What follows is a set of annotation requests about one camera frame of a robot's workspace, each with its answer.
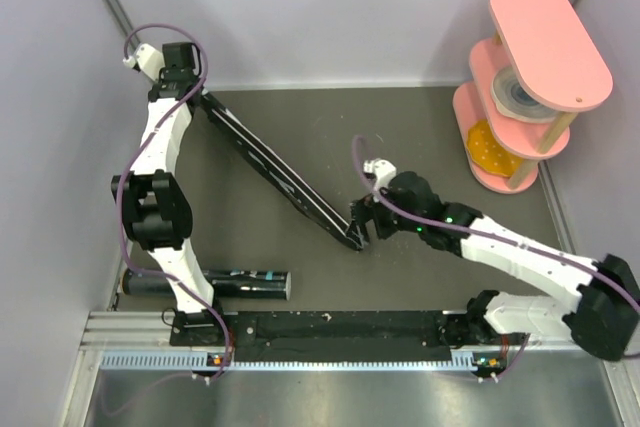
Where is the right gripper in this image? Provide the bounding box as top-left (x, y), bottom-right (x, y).
top-left (346, 188), bottom-right (423, 248)

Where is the black sport racket bag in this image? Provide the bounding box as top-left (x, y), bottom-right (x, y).
top-left (200, 91), bottom-right (368, 251)

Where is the black shuttlecock tube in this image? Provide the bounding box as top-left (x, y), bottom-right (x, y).
top-left (120, 269), bottom-right (292, 300)

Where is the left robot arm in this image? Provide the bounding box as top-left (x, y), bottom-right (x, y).
top-left (112, 42), bottom-right (228, 344)

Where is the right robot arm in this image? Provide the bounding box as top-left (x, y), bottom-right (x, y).
top-left (352, 159), bottom-right (639, 362)

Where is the yellow dotted plate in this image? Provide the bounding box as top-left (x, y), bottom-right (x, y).
top-left (466, 119), bottom-right (522, 178)

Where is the tape roll on shelf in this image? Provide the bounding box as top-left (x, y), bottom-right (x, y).
top-left (491, 66), bottom-right (556, 124)

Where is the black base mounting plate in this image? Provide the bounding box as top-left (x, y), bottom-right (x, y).
top-left (169, 310), bottom-right (501, 363)

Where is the pink three-tier shelf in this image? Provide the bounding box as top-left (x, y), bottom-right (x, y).
top-left (453, 0), bottom-right (613, 194)

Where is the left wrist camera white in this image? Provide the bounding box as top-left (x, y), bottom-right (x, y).
top-left (123, 43), bottom-right (165, 82)

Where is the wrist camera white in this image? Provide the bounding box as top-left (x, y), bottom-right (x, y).
top-left (123, 43), bottom-right (165, 82)
top-left (362, 158), bottom-right (397, 191)

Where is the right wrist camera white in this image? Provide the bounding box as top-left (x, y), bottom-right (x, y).
top-left (362, 158), bottom-right (397, 191)

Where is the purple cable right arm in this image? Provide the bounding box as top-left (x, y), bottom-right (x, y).
top-left (351, 134), bottom-right (640, 383)

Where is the aluminium frame rail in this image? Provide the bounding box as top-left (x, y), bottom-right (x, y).
top-left (79, 307), bottom-right (626, 373)

